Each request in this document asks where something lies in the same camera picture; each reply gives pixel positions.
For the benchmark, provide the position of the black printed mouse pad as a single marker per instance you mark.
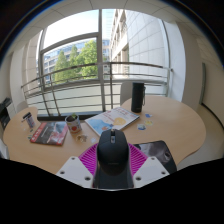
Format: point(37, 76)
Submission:
point(158, 153)

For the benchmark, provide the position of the printed white tin can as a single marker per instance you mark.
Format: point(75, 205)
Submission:
point(30, 121)

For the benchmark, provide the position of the grey metal railing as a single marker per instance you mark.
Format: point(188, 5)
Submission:
point(83, 82)

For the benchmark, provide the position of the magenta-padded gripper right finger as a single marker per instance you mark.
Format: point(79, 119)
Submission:
point(150, 170)

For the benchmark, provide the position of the light blue magazine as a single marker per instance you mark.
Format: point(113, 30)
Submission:
point(111, 120)

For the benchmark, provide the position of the white chair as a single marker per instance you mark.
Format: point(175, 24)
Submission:
point(22, 106)
point(125, 93)
point(3, 149)

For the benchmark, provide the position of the black computer mouse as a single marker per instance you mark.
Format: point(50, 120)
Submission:
point(112, 154)

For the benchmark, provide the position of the small white plant pot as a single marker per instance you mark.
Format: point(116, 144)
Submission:
point(73, 125)

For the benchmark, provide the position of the black drink bottle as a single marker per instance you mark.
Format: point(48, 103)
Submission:
point(137, 97)

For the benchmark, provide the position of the grey-green door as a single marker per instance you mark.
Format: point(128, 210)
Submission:
point(203, 83)

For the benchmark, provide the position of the black and white printer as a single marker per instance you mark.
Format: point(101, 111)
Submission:
point(4, 113)

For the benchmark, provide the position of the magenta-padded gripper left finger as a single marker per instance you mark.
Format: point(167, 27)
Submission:
point(74, 170)

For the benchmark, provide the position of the red and black magazine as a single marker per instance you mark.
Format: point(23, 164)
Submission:
point(49, 133)

